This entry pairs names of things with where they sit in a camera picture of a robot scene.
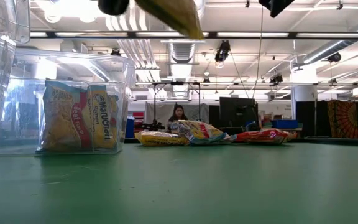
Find green table mat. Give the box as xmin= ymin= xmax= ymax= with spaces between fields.
xmin=0 ymin=138 xmax=358 ymax=224

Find blue barrel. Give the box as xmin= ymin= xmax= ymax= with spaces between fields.
xmin=125 ymin=116 xmax=135 ymax=139

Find blue crate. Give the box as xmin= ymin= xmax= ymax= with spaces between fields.
xmin=271 ymin=119 xmax=300 ymax=130

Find person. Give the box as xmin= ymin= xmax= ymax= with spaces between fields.
xmin=166 ymin=104 xmax=189 ymax=125

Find black partition panel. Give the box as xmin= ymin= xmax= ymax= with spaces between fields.
xmin=295 ymin=100 xmax=329 ymax=138

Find long ceiling light strip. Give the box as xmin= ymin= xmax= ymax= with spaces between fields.
xmin=29 ymin=30 xmax=358 ymax=40
xmin=135 ymin=81 xmax=358 ymax=88

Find black monitor screen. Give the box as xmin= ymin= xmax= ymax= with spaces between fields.
xmin=218 ymin=96 xmax=259 ymax=128

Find silver round ceiling duct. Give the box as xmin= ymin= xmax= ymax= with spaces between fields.
xmin=303 ymin=14 xmax=358 ymax=65

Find orange mandala tapestry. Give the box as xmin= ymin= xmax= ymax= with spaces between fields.
xmin=327 ymin=99 xmax=358 ymax=139

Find black hanging ceiling device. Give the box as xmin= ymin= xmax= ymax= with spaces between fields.
xmin=327 ymin=52 xmax=342 ymax=63
xmin=214 ymin=39 xmax=232 ymax=63
xmin=269 ymin=73 xmax=285 ymax=85

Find silver ribbed ceiling duct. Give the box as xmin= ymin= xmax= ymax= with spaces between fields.
xmin=168 ymin=42 xmax=196 ymax=97

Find red storage rack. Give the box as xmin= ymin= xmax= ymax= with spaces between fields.
xmin=132 ymin=111 xmax=145 ymax=128

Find black aluminium table frame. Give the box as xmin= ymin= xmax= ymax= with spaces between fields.
xmin=124 ymin=136 xmax=358 ymax=146

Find red Saucy noodle packet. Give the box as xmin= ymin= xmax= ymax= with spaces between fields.
xmin=234 ymin=128 xmax=298 ymax=145

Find black tripod frame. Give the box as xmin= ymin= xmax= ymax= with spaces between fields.
xmin=141 ymin=80 xmax=202 ymax=132

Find yellow chicken ramen packet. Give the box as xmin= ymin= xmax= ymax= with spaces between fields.
xmin=134 ymin=130 xmax=190 ymax=147
xmin=134 ymin=0 xmax=205 ymax=40

